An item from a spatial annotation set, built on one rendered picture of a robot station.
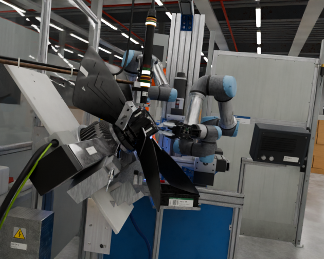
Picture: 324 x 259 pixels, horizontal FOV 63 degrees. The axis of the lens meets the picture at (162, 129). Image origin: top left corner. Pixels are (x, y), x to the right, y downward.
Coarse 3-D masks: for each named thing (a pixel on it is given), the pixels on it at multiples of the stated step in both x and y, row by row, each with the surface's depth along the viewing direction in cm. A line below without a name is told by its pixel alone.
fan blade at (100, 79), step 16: (80, 64) 75; (96, 64) 81; (80, 80) 74; (96, 80) 80; (112, 80) 88; (80, 96) 74; (96, 96) 80; (112, 96) 87; (96, 112) 81; (112, 112) 88
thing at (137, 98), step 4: (136, 84) 108; (140, 84) 108; (132, 88) 110; (136, 88) 107; (140, 88) 108; (136, 92) 109; (140, 92) 109; (136, 96) 108; (136, 100) 108; (136, 104) 109; (140, 104) 108; (144, 104) 108; (148, 104) 109
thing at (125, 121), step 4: (124, 108) 94; (124, 112) 95; (128, 112) 96; (132, 112) 98; (120, 116) 93; (128, 116) 97; (120, 120) 94; (124, 120) 96; (128, 120) 97; (116, 124) 92; (120, 124) 94; (124, 124) 96; (120, 128) 94; (124, 128) 96
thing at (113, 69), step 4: (108, 64) 116; (112, 64) 118; (112, 68) 116; (116, 68) 118; (120, 68) 121; (112, 72) 113; (116, 72) 115; (124, 72) 121; (116, 76) 113; (120, 76) 115; (124, 76) 117; (120, 84) 111; (124, 84) 113; (128, 84) 114; (120, 88) 109; (124, 88) 111; (128, 88) 112; (124, 92) 109; (128, 92) 110; (124, 96) 108; (128, 96) 108; (128, 100) 108; (132, 100) 109
